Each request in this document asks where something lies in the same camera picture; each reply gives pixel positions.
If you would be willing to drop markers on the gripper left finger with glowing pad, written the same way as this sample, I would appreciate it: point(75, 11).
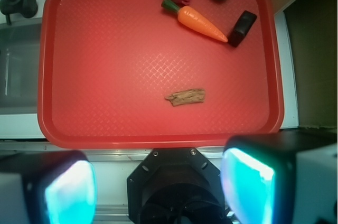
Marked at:
point(48, 187)

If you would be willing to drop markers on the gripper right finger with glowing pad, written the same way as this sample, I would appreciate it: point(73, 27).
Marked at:
point(285, 177)

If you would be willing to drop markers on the black box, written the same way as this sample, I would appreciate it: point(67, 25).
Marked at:
point(241, 28)

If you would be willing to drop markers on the brown wood piece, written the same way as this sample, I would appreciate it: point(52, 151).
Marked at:
point(190, 96)

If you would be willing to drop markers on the red plastic tray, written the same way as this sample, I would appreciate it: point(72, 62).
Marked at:
point(107, 65)

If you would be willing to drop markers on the grey sink basin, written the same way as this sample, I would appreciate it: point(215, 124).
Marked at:
point(20, 50)

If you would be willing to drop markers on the grey faucet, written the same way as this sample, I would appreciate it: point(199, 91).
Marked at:
point(27, 8)

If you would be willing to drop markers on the orange toy carrot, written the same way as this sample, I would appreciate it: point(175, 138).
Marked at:
point(194, 20)

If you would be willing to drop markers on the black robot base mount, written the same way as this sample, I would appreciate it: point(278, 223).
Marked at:
point(176, 185)

